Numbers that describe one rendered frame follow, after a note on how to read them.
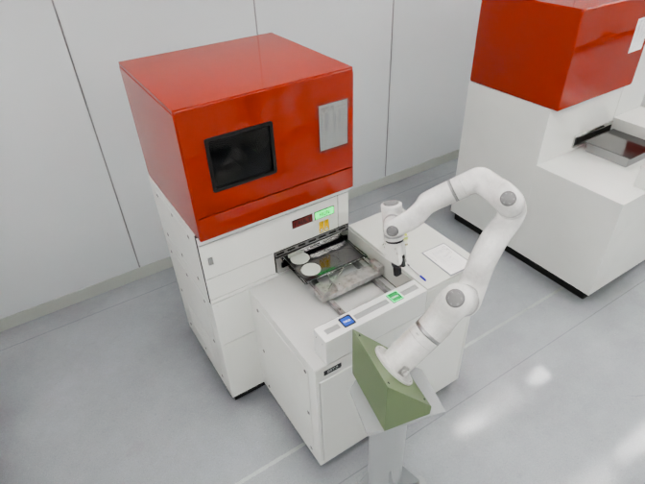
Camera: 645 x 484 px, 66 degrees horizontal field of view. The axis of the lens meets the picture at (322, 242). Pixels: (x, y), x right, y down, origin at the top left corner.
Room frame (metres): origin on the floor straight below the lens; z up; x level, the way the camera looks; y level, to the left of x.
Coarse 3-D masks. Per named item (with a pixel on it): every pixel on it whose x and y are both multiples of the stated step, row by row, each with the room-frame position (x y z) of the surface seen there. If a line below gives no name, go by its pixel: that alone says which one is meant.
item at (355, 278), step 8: (352, 272) 1.90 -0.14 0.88; (360, 272) 1.90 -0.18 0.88; (368, 272) 1.89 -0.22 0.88; (376, 272) 1.89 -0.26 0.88; (344, 280) 1.84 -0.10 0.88; (352, 280) 1.83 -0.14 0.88; (360, 280) 1.83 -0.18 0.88; (368, 280) 1.85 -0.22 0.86; (344, 288) 1.78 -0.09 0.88; (352, 288) 1.81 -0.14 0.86; (320, 296) 1.73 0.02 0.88; (328, 296) 1.73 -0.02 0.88; (336, 296) 1.75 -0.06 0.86
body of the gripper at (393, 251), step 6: (384, 240) 1.66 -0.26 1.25; (402, 240) 1.62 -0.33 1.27; (384, 246) 1.66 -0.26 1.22; (390, 246) 1.62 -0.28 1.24; (396, 246) 1.60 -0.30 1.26; (402, 246) 1.60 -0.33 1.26; (384, 252) 1.65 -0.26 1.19; (390, 252) 1.62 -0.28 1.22; (396, 252) 1.59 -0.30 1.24; (402, 252) 1.59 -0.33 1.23; (390, 258) 1.62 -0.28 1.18; (396, 258) 1.59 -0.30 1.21; (396, 264) 1.58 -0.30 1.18
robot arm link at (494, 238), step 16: (496, 224) 1.50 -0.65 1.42; (512, 224) 1.49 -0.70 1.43; (480, 240) 1.44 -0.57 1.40; (496, 240) 1.41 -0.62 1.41; (480, 256) 1.39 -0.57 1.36; (496, 256) 1.39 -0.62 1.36; (464, 272) 1.42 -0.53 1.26; (480, 272) 1.37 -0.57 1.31; (480, 288) 1.36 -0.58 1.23; (480, 304) 1.33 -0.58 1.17
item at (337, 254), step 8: (336, 240) 2.14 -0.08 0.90; (344, 240) 2.14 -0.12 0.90; (320, 248) 2.08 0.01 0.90; (328, 248) 2.08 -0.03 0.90; (336, 248) 2.08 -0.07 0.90; (344, 248) 2.07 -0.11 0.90; (352, 248) 2.07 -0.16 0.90; (312, 256) 2.01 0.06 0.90; (320, 256) 2.01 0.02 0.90; (328, 256) 2.01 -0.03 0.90; (336, 256) 2.00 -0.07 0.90; (344, 256) 2.00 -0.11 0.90; (352, 256) 2.00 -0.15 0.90; (360, 256) 1.99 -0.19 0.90; (296, 264) 1.95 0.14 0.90; (320, 264) 1.95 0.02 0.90; (328, 264) 1.94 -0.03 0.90; (336, 264) 1.94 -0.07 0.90; (344, 264) 1.94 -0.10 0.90; (320, 272) 1.89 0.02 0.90
